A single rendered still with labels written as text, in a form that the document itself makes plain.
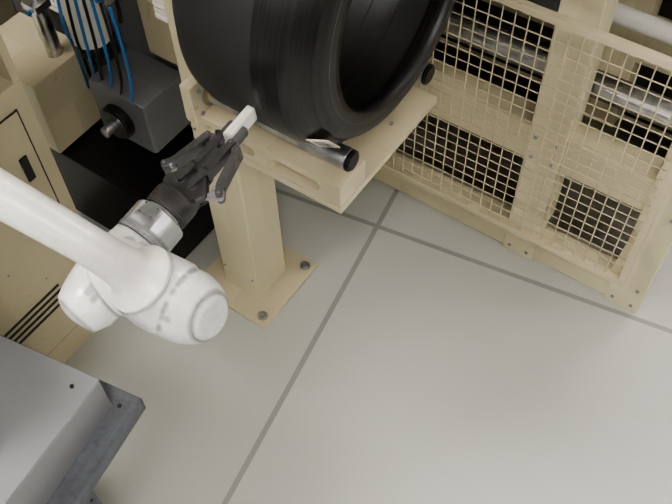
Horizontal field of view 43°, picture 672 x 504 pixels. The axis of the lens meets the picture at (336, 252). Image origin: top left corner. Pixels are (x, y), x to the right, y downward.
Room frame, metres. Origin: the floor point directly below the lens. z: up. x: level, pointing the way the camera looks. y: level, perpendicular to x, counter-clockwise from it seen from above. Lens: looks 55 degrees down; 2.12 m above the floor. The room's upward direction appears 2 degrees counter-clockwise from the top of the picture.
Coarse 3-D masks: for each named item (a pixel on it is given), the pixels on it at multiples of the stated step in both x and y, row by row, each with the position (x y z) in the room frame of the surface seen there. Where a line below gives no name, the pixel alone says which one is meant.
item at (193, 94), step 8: (184, 80) 1.25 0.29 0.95; (192, 80) 1.25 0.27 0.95; (184, 88) 1.23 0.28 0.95; (192, 88) 1.23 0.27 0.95; (200, 88) 1.25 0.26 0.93; (184, 96) 1.24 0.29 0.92; (192, 96) 1.23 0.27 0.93; (200, 96) 1.25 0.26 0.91; (184, 104) 1.24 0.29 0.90; (192, 104) 1.23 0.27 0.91; (200, 104) 1.24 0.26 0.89; (208, 104) 1.26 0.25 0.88; (192, 112) 1.23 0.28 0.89; (200, 112) 1.24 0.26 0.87; (192, 120) 1.23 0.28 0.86; (200, 120) 1.24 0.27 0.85
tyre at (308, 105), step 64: (192, 0) 1.08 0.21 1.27; (256, 0) 1.03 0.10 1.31; (320, 0) 1.01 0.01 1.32; (384, 0) 1.42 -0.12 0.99; (448, 0) 1.31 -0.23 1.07; (192, 64) 1.08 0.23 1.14; (256, 64) 1.00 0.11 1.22; (320, 64) 0.99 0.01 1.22; (384, 64) 1.30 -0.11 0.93; (320, 128) 1.00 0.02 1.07
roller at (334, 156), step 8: (208, 96) 1.25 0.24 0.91; (216, 104) 1.24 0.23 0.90; (232, 112) 1.21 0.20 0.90; (264, 128) 1.17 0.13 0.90; (280, 136) 1.14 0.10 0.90; (296, 144) 1.12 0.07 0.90; (304, 144) 1.11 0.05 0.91; (336, 144) 1.09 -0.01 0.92; (344, 144) 1.10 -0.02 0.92; (312, 152) 1.10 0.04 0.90; (320, 152) 1.09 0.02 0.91; (328, 152) 1.08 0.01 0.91; (336, 152) 1.08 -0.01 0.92; (344, 152) 1.07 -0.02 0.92; (352, 152) 1.07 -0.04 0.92; (328, 160) 1.08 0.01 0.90; (336, 160) 1.07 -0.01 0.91; (344, 160) 1.06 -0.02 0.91; (352, 160) 1.07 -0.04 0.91; (344, 168) 1.06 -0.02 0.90; (352, 168) 1.07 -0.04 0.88
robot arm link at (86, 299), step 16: (128, 240) 0.76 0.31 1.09; (144, 240) 0.77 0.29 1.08; (80, 272) 0.71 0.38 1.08; (64, 288) 0.70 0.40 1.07; (80, 288) 0.69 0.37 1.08; (96, 288) 0.68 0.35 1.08; (64, 304) 0.67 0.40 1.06; (80, 304) 0.67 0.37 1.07; (96, 304) 0.67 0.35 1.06; (112, 304) 0.66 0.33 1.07; (80, 320) 0.65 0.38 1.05; (96, 320) 0.65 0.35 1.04; (112, 320) 0.66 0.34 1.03
